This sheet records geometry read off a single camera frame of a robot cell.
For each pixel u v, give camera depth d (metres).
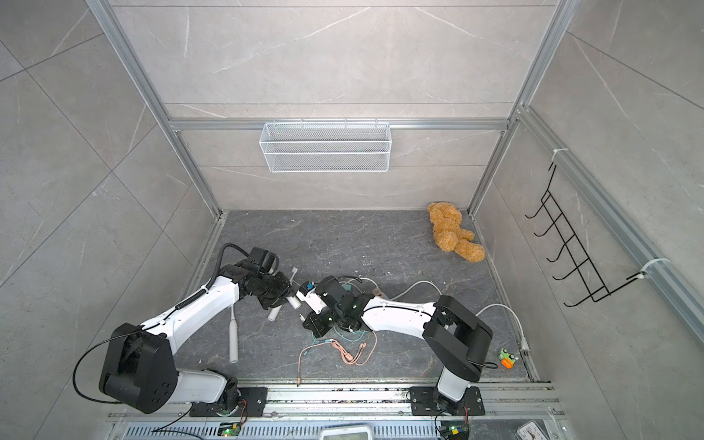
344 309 0.64
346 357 0.80
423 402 0.73
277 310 0.90
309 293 0.73
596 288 0.59
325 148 1.00
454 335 0.45
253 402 0.73
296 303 0.82
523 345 0.87
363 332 0.84
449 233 0.93
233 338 0.84
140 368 0.41
